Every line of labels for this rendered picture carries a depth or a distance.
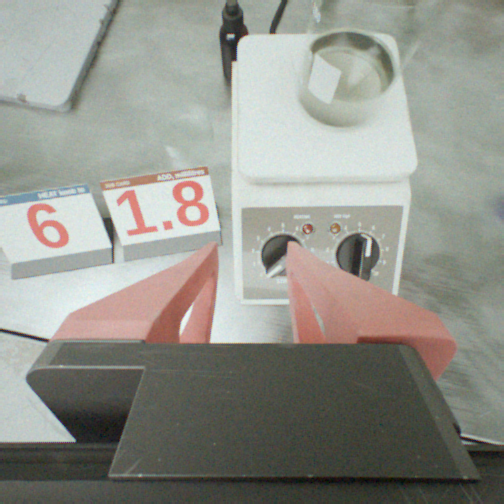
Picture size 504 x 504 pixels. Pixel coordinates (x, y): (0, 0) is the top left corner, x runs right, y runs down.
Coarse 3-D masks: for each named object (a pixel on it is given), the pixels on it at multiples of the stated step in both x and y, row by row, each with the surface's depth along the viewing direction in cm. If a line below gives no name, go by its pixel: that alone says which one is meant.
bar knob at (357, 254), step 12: (348, 240) 20; (360, 240) 19; (372, 240) 19; (336, 252) 21; (348, 252) 21; (360, 252) 19; (372, 252) 19; (348, 264) 21; (360, 264) 20; (372, 264) 21; (360, 276) 20
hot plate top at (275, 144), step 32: (256, 64) 20; (288, 64) 21; (256, 96) 20; (288, 96) 20; (256, 128) 19; (288, 128) 19; (384, 128) 19; (256, 160) 19; (288, 160) 19; (320, 160) 19; (352, 160) 19; (384, 160) 19; (416, 160) 19
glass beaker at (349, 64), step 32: (320, 0) 13; (352, 0) 12; (384, 0) 16; (416, 0) 15; (320, 32) 14; (352, 32) 13; (384, 32) 12; (416, 32) 13; (320, 64) 15; (352, 64) 14; (384, 64) 14; (320, 96) 17; (352, 96) 16; (384, 96) 17; (320, 128) 19; (352, 128) 19
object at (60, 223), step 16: (0, 208) 23; (16, 208) 23; (32, 208) 24; (48, 208) 24; (64, 208) 24; (80, 208) 24; (0, 224) 24; (16, 224) 24; (32, 224) 24; (48, 224) 24; (64, 224) 24; (80, 224) 25; (96, 224) 25; (16, 240) 25; (32, 240) 25; (48, 240) 25; (64, 240) 25; (80, 240) 25; (96, 240) 25
